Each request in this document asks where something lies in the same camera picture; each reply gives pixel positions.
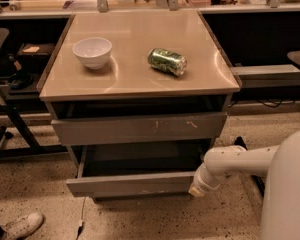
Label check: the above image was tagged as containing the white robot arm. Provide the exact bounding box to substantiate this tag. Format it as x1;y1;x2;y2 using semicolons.
189;130;300;240

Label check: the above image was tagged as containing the white sneaker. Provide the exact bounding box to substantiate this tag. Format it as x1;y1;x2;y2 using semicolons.
0;212;44;240

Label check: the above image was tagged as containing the green soda can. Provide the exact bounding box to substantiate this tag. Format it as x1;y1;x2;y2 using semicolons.
148;48;187;77

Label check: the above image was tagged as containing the grey drawer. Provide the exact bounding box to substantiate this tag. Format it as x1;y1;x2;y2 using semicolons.
66;141;204;199
52;112;227;146

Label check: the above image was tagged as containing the dark box on shelf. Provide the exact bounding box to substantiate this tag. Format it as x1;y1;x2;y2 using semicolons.
17;43;55;73

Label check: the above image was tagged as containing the grey top drawer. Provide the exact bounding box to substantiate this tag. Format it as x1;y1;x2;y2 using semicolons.
52;112;227;146

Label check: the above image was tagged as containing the white ceramic bowl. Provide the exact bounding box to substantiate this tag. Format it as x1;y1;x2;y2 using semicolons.
72;37;112;69

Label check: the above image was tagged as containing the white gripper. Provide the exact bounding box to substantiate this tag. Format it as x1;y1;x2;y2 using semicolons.
188;165;220;197

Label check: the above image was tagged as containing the black floor cable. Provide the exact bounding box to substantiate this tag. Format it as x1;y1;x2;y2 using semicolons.
74;197;88;240

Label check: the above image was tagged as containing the grey drawer cabinet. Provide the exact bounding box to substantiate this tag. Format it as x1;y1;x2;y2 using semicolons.
36;9;243;203

